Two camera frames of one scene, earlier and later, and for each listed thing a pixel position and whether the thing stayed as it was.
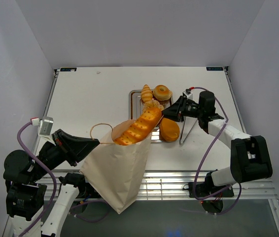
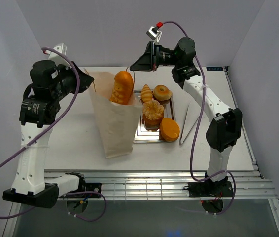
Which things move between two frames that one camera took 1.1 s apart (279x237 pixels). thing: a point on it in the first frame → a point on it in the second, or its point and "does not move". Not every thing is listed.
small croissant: (147, 94) does not move
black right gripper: (176, 111) → (149, 61)
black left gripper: (72, 147) → (85, 80)
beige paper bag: (117, 171) → (119, 123)
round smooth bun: (169, 130) does not move
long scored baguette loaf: (141, 128) → (122, 88)
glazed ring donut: (161, 93) does not move
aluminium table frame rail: (173, 184) does not move
